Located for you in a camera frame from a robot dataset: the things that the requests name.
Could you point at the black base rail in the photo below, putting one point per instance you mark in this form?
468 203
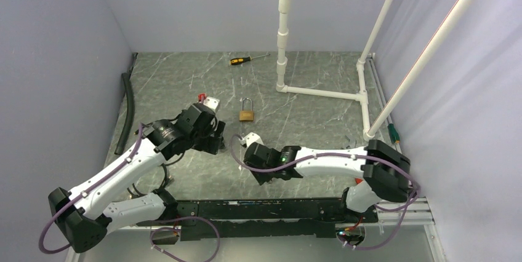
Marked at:
320 217

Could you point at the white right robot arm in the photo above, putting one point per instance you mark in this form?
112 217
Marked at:
383 171

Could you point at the green handle screwdriver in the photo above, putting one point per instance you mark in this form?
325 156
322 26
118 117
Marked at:
393 133

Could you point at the yellow black screwdriver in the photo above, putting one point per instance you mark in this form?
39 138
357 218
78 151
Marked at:
240 60

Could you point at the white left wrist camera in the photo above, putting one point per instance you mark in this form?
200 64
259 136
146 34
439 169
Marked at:
210 102

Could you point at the brass padlock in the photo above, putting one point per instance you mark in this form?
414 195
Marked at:
246 113

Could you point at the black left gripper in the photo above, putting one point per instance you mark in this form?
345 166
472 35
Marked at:
210 143

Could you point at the white pvc pipe frame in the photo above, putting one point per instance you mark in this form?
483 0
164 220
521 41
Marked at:
369 128

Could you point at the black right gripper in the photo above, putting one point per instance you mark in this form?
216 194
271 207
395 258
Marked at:
261 178

